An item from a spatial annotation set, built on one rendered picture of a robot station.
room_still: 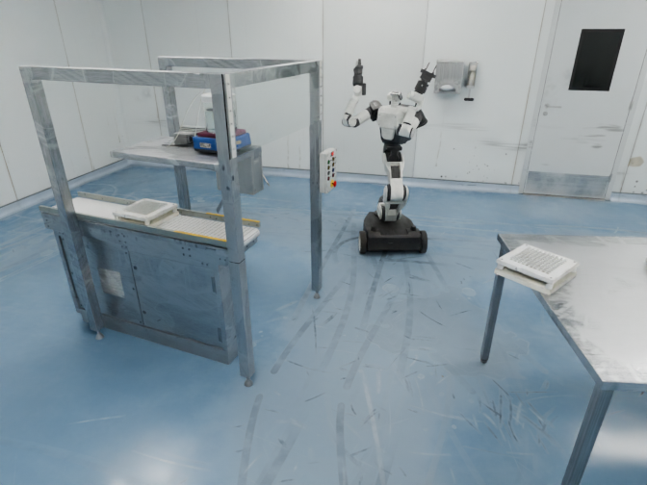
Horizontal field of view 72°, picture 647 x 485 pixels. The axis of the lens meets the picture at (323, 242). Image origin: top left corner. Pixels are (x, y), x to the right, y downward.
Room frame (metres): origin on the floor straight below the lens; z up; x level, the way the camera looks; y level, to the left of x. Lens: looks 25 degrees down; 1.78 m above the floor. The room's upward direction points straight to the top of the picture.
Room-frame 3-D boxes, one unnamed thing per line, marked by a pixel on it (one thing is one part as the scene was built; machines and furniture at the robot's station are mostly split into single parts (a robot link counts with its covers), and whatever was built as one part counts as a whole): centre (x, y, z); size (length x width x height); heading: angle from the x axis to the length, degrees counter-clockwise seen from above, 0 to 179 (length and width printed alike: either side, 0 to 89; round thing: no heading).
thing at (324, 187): (2.83, -0.03, 0.96); 0.17 x 0.06 x 0.26; 158
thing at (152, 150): (2.18, 0.67, 1.24); 0.62 x 0.38 x 0.04; 68
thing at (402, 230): (3.79, -0.60, 0.19); 0.64 x 0.52 x 0.33; 1
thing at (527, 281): (1.69, -0.92, 0.83); 0.24 x 0.24 x 0.02; 40
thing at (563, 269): (1.69, -0.92, 0.88); 0.25 x 0.24 x 0.02; 130
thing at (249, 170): (2.23, 0.43, 1.13); 0.22 x 0.11 x 0.20; 68
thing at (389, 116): (3.85, -0.63, 1.08); 0.34 x 0.30 x 0.36; 45
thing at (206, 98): (2.15, 0.49, 1.44); 0.15 x 0.15 x 0.19
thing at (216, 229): (2.34, 1.02, 0.79); 1.35 x 0.25 x 0.05; 68
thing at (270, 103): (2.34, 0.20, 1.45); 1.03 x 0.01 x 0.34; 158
